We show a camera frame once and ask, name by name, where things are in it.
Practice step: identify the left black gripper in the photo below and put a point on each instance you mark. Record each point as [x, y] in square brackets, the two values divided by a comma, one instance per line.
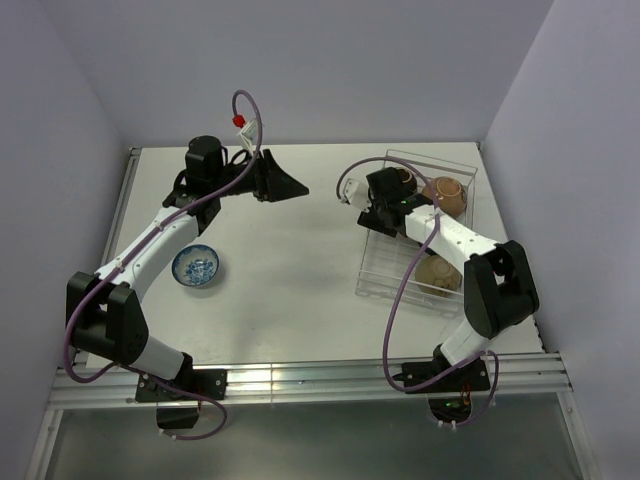
[271, 183]

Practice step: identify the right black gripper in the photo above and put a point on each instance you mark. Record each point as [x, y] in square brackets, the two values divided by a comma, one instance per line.
[372, 221]

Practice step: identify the small tan patterned bowl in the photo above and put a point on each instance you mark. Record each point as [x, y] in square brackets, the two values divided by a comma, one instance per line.
[408, 180]

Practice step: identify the large tan pink-outside bowl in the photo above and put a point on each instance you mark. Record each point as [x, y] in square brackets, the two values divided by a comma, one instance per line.
[450, 193]

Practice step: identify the black glossy bowl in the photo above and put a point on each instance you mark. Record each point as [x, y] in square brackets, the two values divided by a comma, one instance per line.
[436, 276]

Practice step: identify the blue white floral bowl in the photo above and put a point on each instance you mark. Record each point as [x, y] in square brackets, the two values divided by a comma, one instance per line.
[195, 266]

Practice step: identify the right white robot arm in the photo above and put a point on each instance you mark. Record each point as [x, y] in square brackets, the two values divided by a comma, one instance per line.
[498, 287]

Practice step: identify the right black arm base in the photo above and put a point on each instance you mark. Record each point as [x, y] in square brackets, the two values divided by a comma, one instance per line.
[459, 385]

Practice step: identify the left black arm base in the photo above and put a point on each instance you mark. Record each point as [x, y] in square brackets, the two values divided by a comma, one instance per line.
[179, 408]

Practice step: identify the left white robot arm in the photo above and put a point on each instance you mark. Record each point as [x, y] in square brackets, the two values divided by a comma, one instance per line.
[104, 313]

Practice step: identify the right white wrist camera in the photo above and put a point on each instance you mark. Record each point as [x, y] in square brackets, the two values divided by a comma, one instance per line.
[355, 194]

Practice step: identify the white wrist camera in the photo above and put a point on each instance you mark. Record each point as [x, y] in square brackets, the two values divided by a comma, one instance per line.
[248, 131]
[355, 194]

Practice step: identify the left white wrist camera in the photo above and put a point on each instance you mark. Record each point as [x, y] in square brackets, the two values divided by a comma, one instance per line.
[248, 131]

